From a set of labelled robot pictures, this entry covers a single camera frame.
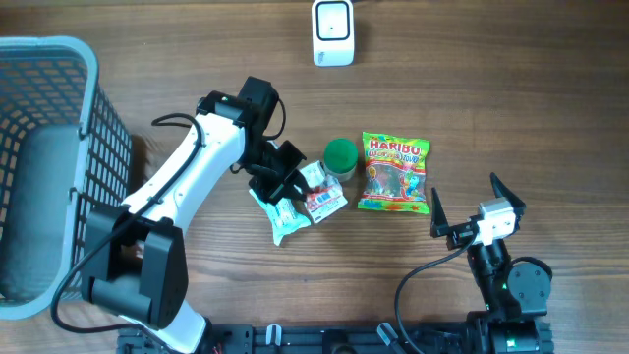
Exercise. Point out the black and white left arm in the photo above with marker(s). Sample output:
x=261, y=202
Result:
x=135, y=263

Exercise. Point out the teal tissue packet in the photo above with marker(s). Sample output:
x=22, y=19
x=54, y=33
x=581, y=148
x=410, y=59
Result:
x=283, y=217

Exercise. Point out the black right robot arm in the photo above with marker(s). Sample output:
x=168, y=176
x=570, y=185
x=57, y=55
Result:
x=515, y=290

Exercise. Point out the white snack packet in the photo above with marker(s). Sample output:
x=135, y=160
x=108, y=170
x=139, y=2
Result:
x=314, y=175

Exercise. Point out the Haribo gummy bag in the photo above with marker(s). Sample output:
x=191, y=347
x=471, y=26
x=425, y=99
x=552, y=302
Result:
x=396, y=174

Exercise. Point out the white barcode scanner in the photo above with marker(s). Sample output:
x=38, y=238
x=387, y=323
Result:
x=333, y=33

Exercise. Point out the green lid jar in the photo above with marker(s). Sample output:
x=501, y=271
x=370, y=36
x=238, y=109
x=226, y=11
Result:
x=340, y=159

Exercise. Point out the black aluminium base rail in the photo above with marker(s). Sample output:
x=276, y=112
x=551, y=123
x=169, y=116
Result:
x=334, y=339

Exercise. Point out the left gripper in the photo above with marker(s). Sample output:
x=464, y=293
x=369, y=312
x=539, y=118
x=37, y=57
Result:
x=269, y=191

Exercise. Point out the red white candy packet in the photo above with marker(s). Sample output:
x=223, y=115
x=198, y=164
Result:
x=329, y=190

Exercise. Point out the grey plastic mesh basket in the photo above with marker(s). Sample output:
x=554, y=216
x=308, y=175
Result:
x=64, y=151

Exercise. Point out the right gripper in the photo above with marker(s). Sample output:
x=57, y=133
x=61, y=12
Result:
x=459, y=234

